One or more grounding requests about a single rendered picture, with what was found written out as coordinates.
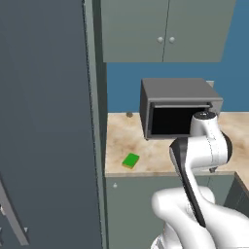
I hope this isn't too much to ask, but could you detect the green sponge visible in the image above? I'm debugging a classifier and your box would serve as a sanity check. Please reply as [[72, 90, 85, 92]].
[[122, 153, 141, 170]]

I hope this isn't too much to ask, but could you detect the grey microwave oven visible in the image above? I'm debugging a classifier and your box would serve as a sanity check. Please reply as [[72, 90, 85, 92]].
[[139, 77, 224, 141]]

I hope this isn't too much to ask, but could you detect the dark grey-green corner base cupboard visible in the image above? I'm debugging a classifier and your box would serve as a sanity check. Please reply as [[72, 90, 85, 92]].
[[223, 172, 249, 219]]

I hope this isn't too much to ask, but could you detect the grey-green base cupboard door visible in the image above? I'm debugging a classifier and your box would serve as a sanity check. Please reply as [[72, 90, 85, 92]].
[[105, 175, 183, 249]]

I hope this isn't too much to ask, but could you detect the grey-green tall side panel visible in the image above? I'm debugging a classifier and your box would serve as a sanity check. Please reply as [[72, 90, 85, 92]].
[[83, 0, 109, 249]]

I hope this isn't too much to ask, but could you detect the grey-green wall cupboard door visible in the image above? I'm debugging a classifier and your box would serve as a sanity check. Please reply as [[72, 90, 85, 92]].
[[100, 0, 170, 63], [162, 0, 238, 63]]

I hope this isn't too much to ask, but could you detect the grey fridge handle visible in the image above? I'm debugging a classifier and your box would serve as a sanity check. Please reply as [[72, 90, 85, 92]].
[[0, 180, 30, 246]]

